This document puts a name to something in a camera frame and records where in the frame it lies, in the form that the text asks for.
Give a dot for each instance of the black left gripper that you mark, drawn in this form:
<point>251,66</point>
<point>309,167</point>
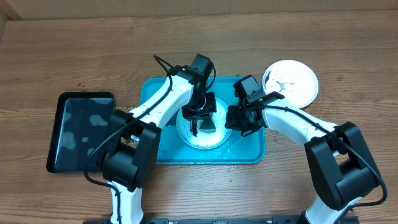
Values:
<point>212,107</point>

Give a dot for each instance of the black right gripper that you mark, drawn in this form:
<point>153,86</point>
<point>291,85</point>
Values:
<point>234,123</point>

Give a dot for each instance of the light blue plate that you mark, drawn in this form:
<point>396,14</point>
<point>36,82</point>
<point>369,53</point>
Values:
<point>205,140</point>

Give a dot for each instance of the white pink plate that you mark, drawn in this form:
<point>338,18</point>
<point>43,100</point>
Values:
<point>293,79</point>

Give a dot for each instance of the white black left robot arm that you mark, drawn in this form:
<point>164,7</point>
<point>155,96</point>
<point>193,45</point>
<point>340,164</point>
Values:
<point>128,154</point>

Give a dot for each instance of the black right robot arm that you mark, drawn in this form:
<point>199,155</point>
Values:
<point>343,171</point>

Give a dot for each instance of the black water tray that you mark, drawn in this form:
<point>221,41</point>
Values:
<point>80,126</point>

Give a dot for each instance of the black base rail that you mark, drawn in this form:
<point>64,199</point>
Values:
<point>273,220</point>

